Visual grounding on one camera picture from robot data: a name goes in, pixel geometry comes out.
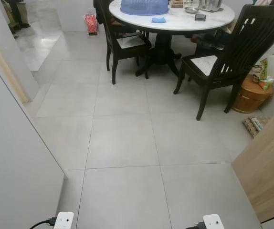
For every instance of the cardboard egg tray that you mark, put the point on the cardboard egg tray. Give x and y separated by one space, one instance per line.
254 126

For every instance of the round white marble table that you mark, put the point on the round white marble table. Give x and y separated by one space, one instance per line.
184 21

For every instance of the steel pot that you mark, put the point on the steel pot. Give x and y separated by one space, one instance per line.
211 5

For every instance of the green snack bag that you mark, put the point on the green snack bag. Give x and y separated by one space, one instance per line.
268 71

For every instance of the blue cloth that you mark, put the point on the blue cloth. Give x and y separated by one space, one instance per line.
159 20

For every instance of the blue dome food cover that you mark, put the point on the blue dome food cover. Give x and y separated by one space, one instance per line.
144 7

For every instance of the red patterned bag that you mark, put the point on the red patterned bag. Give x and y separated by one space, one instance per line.
91 25

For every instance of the dark wooden slat-back chair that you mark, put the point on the dark wooden slat-back chair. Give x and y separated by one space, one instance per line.
122 52
256 33

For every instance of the light wooden cabinet panel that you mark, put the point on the light wooden cabinet panel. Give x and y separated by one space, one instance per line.
268 171

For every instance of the steel bowl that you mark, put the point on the steel bowl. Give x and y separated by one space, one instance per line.
191 9

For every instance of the round wooden bucket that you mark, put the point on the round wooden bucket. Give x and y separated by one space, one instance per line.
249 98

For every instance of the light wooden door frame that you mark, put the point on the light wooden door frame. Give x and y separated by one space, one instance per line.
3 62

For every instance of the person legs dark trousers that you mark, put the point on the person legs dark trousers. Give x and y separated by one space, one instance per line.
15 9

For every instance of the small brown box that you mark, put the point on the small brown box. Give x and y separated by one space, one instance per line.
177 4

